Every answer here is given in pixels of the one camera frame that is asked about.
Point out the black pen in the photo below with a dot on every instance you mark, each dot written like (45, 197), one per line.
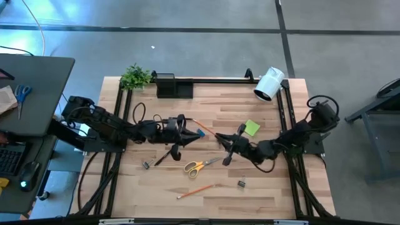
(162, 158)

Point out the black caster wheel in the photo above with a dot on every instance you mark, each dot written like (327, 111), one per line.
(44, 196)

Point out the dark grey desk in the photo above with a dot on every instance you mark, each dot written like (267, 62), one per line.
(47, 93)

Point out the black computer mouse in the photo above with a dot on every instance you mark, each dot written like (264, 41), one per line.
(29, 175)

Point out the black rail with white brackets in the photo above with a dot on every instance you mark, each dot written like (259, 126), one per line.
(200, 222)

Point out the green sticky note pad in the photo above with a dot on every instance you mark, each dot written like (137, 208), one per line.
(252, 128)

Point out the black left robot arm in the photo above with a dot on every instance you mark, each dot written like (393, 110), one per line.
(103, 120)

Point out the small yellow object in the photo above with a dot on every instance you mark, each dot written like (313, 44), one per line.
(3, 184)

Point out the black binder clip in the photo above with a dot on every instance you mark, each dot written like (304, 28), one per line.
(241, 183)
(146, 165)

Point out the black keyboard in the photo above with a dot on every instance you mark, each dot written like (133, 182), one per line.
(9, 161)

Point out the black aluminium extrusion frame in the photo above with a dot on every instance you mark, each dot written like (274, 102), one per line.
(218, 80)

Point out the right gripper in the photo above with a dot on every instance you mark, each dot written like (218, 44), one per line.
(240, 145)

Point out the green plant in white pot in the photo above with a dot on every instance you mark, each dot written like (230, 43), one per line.
(134, 78)

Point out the dark metal cart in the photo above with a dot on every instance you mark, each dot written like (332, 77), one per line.
(367, 131)

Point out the small blue eraser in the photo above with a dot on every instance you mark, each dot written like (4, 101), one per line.
(201, 133)

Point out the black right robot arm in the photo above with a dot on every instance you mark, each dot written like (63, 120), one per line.
(293, 137)

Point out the black mesh desk organizer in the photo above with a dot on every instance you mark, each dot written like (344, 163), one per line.
(182, 90)

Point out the brown paper sheet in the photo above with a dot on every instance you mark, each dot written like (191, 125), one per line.
(6, 100)

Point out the grey computer desk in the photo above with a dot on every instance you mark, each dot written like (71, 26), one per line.
(15, 201)

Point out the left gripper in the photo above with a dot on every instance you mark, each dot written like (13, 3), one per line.
(165, 132)

